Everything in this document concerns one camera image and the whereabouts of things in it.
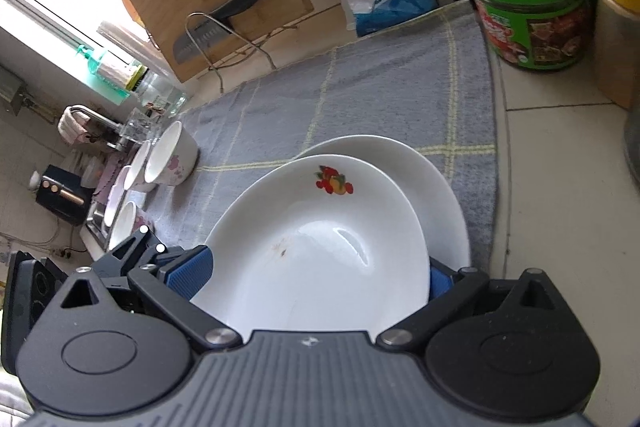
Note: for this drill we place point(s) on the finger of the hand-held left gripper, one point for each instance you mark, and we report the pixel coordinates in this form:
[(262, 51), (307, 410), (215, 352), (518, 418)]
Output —
[(130, 252)]

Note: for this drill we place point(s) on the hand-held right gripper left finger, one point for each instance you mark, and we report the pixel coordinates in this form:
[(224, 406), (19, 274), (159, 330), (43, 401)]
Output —
[(192, 272)]

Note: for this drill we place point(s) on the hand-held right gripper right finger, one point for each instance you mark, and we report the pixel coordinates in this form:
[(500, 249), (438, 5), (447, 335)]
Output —
[(440, 282)]

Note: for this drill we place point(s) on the white fruit-print plate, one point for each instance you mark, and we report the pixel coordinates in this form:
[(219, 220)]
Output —
[(310, 267), (435, 197)]

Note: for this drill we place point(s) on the large white pink-flower bowl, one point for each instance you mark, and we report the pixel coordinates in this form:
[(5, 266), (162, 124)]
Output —
[(165, 152)]

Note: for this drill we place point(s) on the steel sink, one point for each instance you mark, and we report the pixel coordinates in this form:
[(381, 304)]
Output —
[(97, 219)]

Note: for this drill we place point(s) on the black small appliance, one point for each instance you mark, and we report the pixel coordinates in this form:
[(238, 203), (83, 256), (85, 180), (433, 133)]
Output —
[(60, 199)]

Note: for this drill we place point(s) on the clear glass mug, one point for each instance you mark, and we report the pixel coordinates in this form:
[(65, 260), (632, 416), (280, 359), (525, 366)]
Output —
[(135, 127)]

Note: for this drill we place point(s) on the pink patterned cloth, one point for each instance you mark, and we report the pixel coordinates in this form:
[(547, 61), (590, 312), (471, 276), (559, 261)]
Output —
[(72, 129)]

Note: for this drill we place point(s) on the steel faucet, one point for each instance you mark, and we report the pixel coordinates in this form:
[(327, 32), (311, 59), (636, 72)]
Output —
[(100, 117)]

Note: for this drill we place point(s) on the glass jar with dark lid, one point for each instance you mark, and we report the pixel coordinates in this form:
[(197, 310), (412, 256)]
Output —
[(160, 94)]

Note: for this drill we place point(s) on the green dish soap bottle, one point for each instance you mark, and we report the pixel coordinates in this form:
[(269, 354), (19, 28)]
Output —
[(107, 79)]

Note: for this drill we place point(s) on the grey and teal plaid towel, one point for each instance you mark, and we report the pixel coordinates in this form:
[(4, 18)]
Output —
[(350, 97)]

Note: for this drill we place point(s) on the green-lid sauce jar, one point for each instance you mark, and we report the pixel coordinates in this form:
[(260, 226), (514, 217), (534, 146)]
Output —
[(525, 7)]

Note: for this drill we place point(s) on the yellow-lid spice jar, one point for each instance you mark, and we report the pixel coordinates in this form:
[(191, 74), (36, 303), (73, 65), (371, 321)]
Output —
[(620, 32)]

